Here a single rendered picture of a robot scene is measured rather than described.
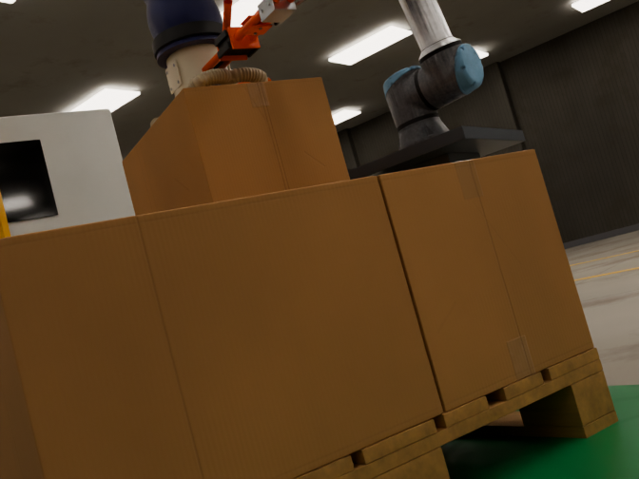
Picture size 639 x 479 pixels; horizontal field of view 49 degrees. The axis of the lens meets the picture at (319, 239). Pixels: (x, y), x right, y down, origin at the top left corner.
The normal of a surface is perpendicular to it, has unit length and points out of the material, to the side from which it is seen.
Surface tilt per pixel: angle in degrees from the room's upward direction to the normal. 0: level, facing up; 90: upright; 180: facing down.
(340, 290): 90
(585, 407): 90
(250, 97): 90
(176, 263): 90
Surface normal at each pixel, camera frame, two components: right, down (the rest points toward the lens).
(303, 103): 0.48, -0.20
